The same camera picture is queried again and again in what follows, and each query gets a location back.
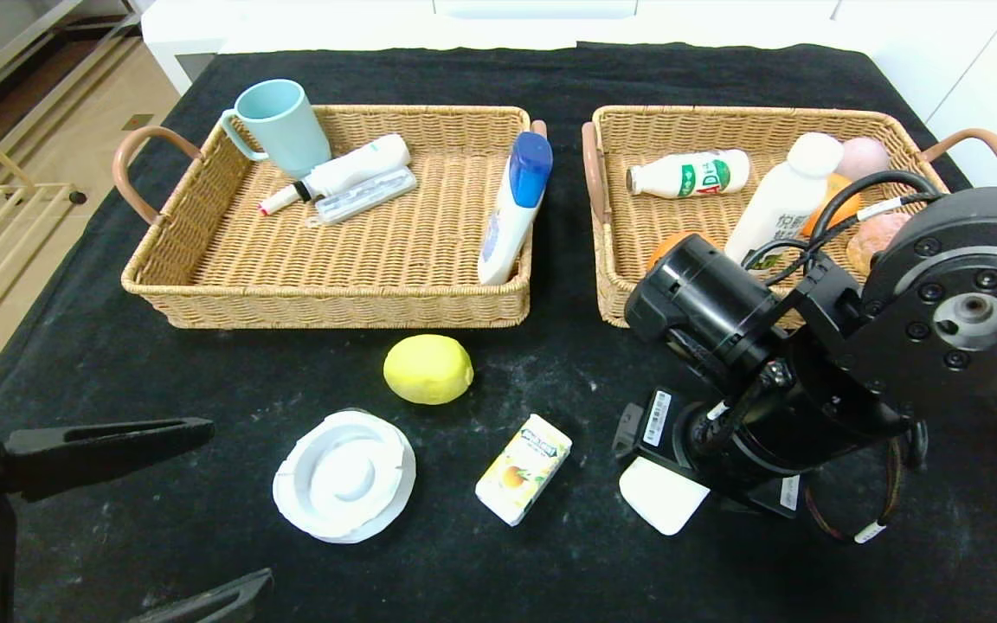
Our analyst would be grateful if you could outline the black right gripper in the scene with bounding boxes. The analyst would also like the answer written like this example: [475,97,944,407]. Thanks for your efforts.
[610,387,744,489]

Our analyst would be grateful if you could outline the white soap bar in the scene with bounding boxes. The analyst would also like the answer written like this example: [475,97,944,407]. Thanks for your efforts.
[619,456,711,536]

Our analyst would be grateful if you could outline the white bottle blue cap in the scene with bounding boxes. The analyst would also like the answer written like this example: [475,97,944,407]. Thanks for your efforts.
[477,131,554,286]

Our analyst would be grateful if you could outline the large white milk bottle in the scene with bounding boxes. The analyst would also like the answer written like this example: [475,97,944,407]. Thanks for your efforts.
[724,132,846,269]

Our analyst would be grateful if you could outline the small yellow juice carton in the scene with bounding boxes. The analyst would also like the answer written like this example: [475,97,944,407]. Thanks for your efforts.
[475,414,573,527]

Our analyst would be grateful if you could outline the black tablecloth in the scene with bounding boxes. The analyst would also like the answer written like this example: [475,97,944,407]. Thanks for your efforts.
[0,43,997,623]

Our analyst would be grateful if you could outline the orange fruit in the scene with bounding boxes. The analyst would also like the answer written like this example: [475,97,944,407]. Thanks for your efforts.
[647,232,698,269]
[801,173,863,236]

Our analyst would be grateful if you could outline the yellow lemon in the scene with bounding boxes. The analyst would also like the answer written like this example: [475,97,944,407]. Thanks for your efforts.
[383,334,474,406]

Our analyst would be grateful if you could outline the small white green-label bottle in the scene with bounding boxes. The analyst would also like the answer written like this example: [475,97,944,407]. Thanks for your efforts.
[626,149,750,201]

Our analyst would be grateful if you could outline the brown bread bun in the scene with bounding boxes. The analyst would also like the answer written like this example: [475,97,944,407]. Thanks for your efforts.
[846,212,913,276]

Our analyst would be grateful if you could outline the clear plastic toothbrush case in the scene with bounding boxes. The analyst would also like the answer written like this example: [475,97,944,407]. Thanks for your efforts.
[305,166,418,228]

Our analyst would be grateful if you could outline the pale pink egg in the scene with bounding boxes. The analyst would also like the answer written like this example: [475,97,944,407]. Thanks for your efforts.
[836,137,891,183]

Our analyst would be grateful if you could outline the white tube red tip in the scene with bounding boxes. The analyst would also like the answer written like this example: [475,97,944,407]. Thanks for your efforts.
[258,133,411,217]

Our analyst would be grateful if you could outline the light blue mug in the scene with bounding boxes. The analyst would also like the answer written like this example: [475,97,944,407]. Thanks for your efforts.
[221,80,333,180]

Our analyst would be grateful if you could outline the white table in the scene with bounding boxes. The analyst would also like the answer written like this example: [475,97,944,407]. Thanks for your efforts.
[142,0,863,98]

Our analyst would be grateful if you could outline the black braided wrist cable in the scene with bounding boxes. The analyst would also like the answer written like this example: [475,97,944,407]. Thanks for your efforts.
[693,363,781,455]

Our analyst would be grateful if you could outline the wicker basket brown handles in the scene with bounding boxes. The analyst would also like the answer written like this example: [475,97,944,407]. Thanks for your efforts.
[582,106,997,331]
[113,105,549,331]

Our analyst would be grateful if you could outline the coloured wire loop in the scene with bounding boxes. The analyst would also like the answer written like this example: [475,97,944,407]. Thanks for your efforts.
[806,422,928,546]

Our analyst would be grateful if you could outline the braided arm cable white tag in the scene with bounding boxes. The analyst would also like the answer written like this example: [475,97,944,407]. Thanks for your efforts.
[741,195,941,286]

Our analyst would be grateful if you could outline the smooth black camera cable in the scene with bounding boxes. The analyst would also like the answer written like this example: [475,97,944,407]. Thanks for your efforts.
[806,170,941,260]

